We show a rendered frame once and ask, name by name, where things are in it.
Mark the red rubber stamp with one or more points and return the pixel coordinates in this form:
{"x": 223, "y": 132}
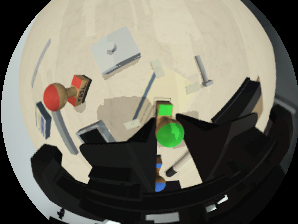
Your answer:
{"x": 56, "y": 96}

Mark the pale yellow paper card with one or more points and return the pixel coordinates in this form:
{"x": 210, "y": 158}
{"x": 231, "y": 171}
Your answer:
{"x": 163, "y": 84}

